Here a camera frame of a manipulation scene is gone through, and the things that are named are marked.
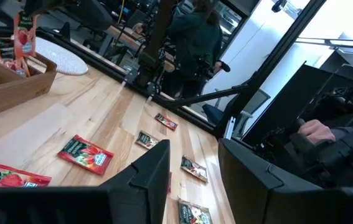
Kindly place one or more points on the round woven placemat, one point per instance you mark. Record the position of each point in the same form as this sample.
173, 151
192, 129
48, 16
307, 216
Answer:
61, 59

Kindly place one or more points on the person's forearm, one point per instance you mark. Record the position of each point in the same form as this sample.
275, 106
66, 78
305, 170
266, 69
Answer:
347, 133

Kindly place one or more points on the person's hand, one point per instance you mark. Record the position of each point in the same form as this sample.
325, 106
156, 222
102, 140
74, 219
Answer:
316, 132

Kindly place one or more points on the person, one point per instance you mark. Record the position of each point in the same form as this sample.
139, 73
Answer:
195, 43

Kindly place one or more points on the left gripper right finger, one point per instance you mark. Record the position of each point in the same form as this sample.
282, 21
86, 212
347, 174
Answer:
288, 205

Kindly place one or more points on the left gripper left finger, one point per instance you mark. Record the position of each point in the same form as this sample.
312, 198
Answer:
70, 205

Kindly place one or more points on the wooden desk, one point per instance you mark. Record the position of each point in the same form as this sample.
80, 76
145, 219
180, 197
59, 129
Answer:
126, 35

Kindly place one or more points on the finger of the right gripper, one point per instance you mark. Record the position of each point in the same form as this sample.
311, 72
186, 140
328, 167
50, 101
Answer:
45, 6
32, 6

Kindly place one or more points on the wooden tea box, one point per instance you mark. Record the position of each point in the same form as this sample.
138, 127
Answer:
14, 93

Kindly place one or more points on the beige tea packet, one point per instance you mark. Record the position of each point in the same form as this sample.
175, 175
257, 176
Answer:
194, 168
146, 140
195, 214

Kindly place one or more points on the orange tea packet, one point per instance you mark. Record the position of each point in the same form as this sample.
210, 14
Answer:
25, 34
3, 49

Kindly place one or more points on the black table frame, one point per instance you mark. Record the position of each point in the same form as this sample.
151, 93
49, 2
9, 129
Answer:
257, 71

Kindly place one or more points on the black panel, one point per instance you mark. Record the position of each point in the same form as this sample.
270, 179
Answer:
285, 105

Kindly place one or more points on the red tea packet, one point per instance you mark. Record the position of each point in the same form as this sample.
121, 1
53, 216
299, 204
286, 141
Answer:
8, 180
86, 154
166, 121
169, 182

